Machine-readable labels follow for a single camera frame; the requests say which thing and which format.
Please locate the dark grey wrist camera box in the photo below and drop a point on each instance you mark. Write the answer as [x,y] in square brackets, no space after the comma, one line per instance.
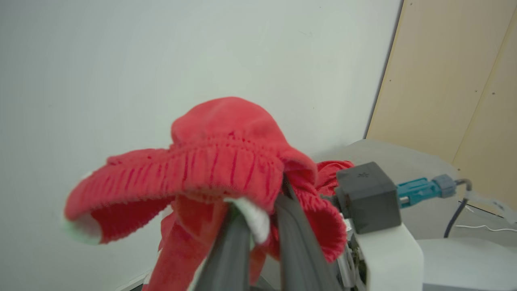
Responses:
[367,198]

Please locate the red knitted garment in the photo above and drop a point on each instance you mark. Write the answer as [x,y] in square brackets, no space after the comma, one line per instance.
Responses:
[218,161]

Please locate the light wooden wall panel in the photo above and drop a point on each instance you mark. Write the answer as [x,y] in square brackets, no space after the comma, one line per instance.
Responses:
[444,81]

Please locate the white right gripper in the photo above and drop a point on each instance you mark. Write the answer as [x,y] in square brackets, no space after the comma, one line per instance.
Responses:
[387,262]

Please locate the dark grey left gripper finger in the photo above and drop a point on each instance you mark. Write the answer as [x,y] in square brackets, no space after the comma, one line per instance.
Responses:
[228,254]

